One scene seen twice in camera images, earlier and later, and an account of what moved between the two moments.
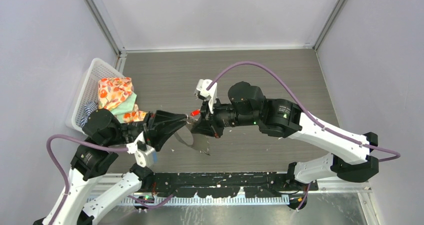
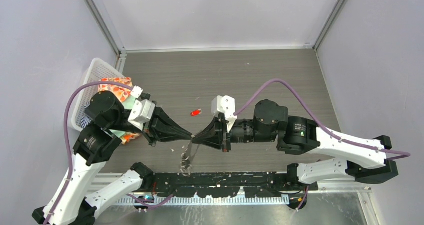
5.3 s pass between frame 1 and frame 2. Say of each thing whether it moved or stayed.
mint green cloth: stayed
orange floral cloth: stayed
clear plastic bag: moved
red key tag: stayed
